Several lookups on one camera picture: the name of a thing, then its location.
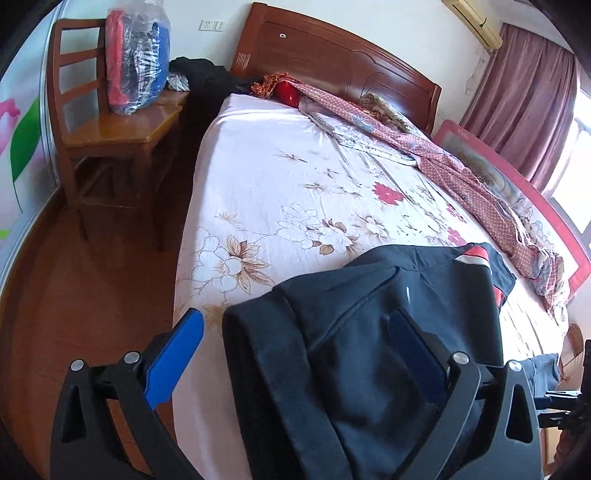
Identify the pink bed guard rail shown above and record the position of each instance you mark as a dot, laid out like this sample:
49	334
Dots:
521	184

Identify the orange cloth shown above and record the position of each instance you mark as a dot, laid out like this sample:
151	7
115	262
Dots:
265	84

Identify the red checked quilt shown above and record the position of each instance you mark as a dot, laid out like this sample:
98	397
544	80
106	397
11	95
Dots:
443	170

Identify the wall air conditioner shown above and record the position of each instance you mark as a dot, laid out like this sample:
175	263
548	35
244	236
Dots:
475	21

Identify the red-brown wooden headboard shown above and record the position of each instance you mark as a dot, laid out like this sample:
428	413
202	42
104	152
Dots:
332	60

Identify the wooden chair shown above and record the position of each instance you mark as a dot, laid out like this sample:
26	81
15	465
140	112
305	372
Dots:
106	129

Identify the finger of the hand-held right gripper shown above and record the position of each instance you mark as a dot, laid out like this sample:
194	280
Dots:
554	401

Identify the bed with floral sheet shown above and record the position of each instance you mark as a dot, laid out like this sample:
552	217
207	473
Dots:
277	184

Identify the red pillow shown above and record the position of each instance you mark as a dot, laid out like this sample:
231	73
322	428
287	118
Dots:
288	92

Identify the mauve curtain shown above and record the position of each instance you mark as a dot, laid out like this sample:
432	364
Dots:
521	97

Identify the dark navy pants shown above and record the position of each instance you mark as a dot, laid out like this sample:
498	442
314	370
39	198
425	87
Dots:
351	332

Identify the flower printed wardrobe door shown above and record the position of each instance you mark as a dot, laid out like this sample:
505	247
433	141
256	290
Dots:
23	138

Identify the black clothes pile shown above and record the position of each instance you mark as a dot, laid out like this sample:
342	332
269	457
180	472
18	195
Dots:
207	78

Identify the brown patterned pillow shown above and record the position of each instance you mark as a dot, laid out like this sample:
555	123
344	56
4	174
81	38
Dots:
392	110

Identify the white wall socket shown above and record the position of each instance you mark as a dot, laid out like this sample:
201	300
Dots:
212	25

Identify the clear plastic bag of clothes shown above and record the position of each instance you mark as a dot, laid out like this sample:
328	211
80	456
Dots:
136	60

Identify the window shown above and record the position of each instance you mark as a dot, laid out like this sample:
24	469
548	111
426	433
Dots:
572	184

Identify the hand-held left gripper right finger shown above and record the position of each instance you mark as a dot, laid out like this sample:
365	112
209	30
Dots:
415	355

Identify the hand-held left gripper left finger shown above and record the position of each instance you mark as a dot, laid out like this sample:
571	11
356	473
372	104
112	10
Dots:
175	355

